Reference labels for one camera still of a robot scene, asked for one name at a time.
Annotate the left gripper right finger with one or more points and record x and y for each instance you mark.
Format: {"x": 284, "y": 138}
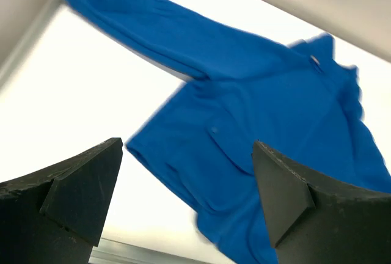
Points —
{"x": 313, "y": 218}

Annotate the aluminium table frame rail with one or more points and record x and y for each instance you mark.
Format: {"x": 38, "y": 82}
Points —
{"x": 112, "y": 252}

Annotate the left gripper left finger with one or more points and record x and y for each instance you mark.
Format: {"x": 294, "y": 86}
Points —
{"x": 57, "y": 214}

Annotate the blue zip jacket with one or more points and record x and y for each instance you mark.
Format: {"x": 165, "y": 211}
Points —
{"x": 243, "y": 88}

